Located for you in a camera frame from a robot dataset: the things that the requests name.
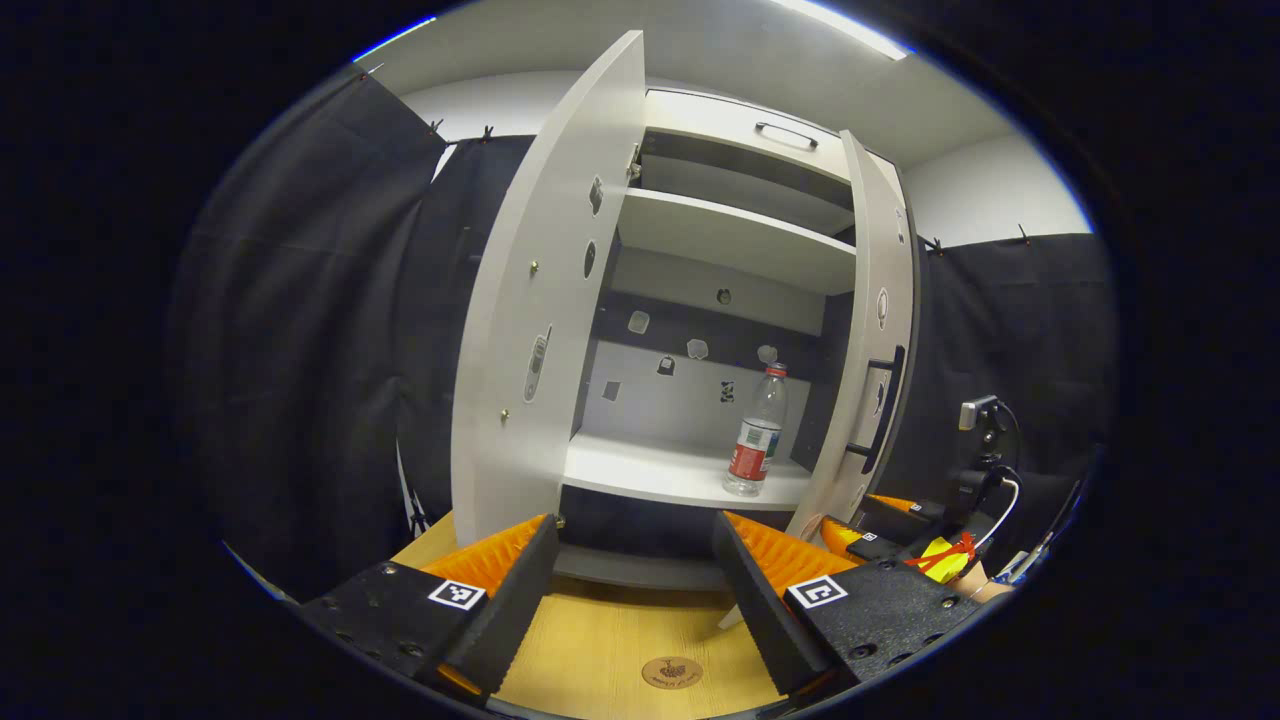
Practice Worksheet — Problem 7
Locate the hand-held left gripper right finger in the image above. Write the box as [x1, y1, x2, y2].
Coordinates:
[712, 510, 986, 701]

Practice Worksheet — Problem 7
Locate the white cabinet drawer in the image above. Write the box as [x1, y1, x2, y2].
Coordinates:
[645, 88, 856, 186]

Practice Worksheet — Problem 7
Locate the white cable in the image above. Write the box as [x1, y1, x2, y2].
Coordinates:
[975, 478, 1021, 551]

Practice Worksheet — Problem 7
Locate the metal drawer handle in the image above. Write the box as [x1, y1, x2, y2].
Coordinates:
[755, 122, 819, 151]

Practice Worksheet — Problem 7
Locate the ceiling light strip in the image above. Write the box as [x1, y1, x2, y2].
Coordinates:
[770, 0, 911, 61]
[352, 15, 438, 63]

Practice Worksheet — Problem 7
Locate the clear red-label plastic bottle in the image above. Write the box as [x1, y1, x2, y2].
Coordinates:
[722, 362, 791, 498]

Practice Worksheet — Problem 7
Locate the round brown coaster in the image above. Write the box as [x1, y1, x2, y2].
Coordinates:
[641, 656, 704, 690]

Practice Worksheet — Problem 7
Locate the white cabinet shelf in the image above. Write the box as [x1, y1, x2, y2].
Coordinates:
[617, 187, 858, 296]
[562, 432, 813, 512]

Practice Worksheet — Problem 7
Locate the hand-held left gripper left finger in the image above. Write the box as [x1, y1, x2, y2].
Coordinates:
[300, 514, 563, 706]

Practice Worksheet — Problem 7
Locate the white open cabinet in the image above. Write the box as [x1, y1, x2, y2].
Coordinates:
[555, 88, 863, 591]

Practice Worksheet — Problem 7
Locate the black door handle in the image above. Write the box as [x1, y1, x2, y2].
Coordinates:
[845, 345, 906, 476]

